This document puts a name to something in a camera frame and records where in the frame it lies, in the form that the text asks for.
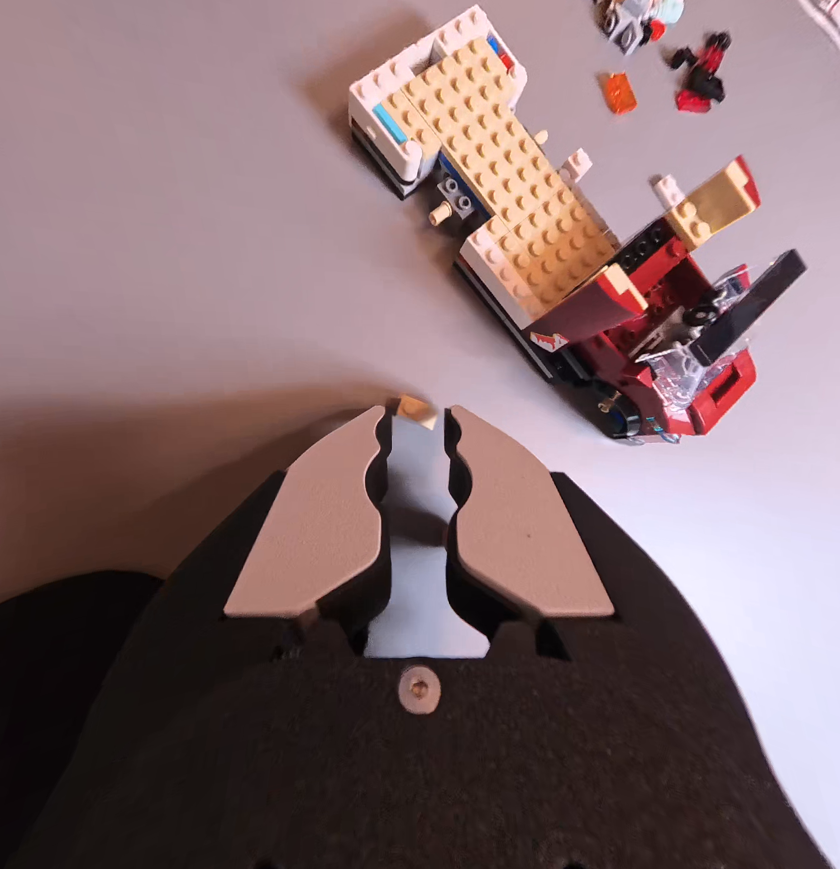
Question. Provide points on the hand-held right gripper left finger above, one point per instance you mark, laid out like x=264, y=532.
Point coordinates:
x=318, y=529

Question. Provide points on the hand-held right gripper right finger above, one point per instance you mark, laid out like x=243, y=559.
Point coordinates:
x=528, y=536

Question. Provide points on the tan slope brick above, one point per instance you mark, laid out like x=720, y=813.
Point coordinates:
x=413, y=407

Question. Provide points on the tan and dark red brick model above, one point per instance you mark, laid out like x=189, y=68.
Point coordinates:
x=494, y=170

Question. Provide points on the grey desk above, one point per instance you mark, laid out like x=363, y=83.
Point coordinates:
x=155, y=203

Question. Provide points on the black padded cushion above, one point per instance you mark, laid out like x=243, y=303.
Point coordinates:
x=53, y=679

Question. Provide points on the orange transparent studded brick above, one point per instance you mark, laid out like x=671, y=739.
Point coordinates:
x=618, y=92

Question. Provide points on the red and black brick piece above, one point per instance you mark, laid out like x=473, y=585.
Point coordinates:
x=702, y=74

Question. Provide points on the pile of small grey bricks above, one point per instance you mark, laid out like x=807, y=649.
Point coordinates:
x=627, y=27

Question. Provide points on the printed instruction sheet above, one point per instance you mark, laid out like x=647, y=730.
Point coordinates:
x=837, y=10

